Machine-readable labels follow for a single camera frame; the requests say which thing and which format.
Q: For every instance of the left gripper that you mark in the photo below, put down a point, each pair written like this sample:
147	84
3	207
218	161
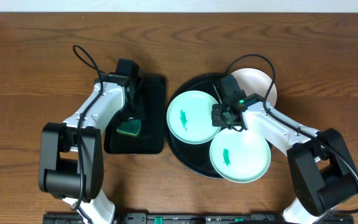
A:
134	112

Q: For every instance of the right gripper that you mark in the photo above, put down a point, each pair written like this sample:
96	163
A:
216	121

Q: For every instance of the green scrubbing sponge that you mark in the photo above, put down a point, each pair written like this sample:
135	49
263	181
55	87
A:
130	128

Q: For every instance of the mint plate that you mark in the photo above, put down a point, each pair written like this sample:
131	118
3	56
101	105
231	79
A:
240	157
189	117

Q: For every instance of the white plate top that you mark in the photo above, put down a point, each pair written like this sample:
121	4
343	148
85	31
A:
255	83

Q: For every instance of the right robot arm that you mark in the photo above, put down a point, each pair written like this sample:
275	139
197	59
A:
322	170

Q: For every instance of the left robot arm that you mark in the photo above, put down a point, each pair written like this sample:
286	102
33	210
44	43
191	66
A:
71	153

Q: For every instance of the black rectangular water tray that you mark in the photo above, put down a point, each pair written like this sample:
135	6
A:
150	138

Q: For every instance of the black round tray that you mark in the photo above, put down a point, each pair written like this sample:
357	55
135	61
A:
194	156

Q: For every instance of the mint plate bottom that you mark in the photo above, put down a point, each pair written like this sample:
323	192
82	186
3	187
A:
240	157

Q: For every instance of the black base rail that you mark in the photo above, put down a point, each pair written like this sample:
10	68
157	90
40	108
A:
142	218

